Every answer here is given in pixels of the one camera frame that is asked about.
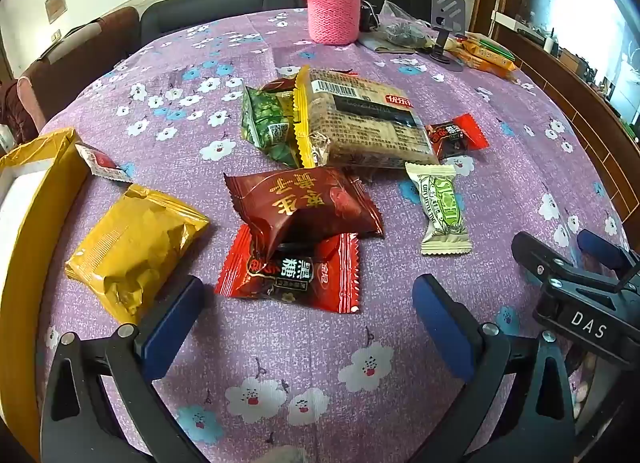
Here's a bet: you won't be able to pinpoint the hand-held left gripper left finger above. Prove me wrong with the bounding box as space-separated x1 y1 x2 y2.
40 275 211 463

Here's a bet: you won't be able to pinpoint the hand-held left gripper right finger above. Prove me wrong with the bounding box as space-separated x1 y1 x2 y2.
411 273 576 463

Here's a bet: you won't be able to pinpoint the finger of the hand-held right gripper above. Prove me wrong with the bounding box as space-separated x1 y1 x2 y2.
511 231 623 295
576 229 640 276

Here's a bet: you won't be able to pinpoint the yellow snack packet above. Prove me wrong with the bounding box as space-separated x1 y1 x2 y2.
65 184 211 326

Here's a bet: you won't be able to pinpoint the white green candy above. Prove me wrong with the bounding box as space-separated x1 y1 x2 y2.
404 162 473 256

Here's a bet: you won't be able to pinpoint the large red black candy packet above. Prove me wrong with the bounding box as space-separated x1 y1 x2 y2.
215 224 362 315

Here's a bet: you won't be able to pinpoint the small red black candy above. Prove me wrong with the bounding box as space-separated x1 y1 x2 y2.
425 113 490 161

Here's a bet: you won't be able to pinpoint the yellow cardboard box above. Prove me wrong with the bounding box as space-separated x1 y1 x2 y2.
0 128 93 463

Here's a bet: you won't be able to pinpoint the small red white sachet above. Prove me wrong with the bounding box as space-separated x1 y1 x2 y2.
75 143 135 182

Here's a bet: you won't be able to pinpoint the dark red snack packet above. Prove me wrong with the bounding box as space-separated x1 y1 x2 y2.
223 167 385 264

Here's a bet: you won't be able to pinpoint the clear cracker packet yellow edge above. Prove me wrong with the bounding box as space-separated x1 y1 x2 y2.
292 65 435 170

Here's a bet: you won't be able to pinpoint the green snack packet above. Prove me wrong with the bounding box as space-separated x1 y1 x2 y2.
241 84 301 168

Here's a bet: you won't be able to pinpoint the purple floral tablecloth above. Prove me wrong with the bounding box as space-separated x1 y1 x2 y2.
37 8 631 463

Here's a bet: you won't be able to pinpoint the wooden cabinet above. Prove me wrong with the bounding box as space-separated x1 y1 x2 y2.
475 0 640 228

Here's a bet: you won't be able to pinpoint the orange biscuit packet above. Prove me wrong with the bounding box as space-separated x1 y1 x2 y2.
445 35 476 58
457 50 518 81

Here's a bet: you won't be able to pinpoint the green striped biscuit packet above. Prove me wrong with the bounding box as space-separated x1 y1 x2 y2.
472 39 517 62

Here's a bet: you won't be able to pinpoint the grey phone stand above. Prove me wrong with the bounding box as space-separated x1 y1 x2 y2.
429 0 468 64

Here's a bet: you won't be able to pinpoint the clear plastic bag dark contents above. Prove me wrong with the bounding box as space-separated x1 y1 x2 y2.
372 0 433 51

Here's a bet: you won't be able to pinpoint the brown chair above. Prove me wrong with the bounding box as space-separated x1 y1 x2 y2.
17 7 141 141

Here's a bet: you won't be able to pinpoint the black sofa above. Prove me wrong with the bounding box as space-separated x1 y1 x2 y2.
140 0 433 46

